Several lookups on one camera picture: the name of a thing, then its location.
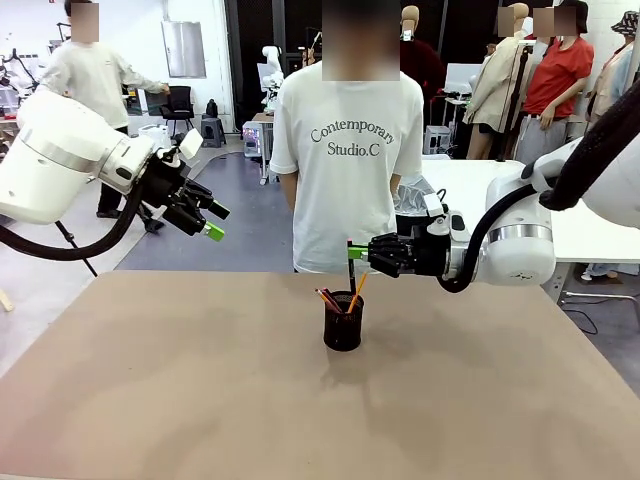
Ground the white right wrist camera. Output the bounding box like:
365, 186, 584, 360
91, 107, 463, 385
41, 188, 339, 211
423, 193, 449, 217

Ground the mannequin in dark red top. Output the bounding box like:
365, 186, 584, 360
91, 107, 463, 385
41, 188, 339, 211
398, 4, 447, 104

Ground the black mesh pen holder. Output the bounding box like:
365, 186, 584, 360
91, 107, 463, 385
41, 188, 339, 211
323, 290, 366, 352

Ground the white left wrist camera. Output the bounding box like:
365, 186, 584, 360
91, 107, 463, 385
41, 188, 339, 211
178, 128, 204, 160

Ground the silver wall cabinet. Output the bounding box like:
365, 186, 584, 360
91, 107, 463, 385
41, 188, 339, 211
160, 19, 207, 79

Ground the person in beige sweatshirt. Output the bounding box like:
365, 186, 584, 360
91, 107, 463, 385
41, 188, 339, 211
39, 0, 171, 219

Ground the black tripod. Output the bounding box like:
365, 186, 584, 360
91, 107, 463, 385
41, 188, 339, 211
54, 219, 99, 277

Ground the person right forearm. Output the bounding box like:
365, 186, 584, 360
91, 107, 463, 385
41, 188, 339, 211
278, 172, 299, 211

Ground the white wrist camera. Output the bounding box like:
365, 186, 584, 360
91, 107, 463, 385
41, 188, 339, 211
423, 193, 449, 217
178, 128, 204, 160

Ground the figure with bucket hat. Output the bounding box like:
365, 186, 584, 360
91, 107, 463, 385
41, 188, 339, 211
585, 9, 640, 129

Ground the person in red shirt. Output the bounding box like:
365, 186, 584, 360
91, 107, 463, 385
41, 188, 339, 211
514, 0, 596, 164

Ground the clear plastic sheet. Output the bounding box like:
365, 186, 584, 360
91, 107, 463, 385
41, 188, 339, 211
394, 174, 444, 219

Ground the person in white t-shirt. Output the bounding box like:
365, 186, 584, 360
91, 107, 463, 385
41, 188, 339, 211
269, 0, 426, 275

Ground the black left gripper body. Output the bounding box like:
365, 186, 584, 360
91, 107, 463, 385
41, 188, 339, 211
139, 147, 194, 214

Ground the white desk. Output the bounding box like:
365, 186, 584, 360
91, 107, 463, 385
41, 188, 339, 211
422, 158, 640, 306

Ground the computer tower with coloured lights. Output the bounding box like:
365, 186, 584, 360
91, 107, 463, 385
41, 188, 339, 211
243, 122, 265, 157

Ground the mannequin in beige jacket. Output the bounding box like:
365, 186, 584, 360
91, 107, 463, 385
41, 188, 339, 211
462, 2, 536, 161

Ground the yellow pencil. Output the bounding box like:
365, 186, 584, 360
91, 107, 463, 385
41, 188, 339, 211
348, 272, 369, 313

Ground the white computer case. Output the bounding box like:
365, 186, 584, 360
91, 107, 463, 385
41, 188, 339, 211
424, 124, 453, 154

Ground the black office chair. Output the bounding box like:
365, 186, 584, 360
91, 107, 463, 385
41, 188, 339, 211
160, 85, 196, 132

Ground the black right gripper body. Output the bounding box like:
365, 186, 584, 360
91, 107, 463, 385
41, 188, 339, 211
399, 219, 451, 279

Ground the grey plastic stool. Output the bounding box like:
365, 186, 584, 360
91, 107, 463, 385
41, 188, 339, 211
200, 113, 227, 148

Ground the black light stand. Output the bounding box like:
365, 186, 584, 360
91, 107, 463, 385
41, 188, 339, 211
497, 39, 532, 162

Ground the black floor cable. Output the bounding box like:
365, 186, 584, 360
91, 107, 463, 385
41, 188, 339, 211
562, 304, 599, 335

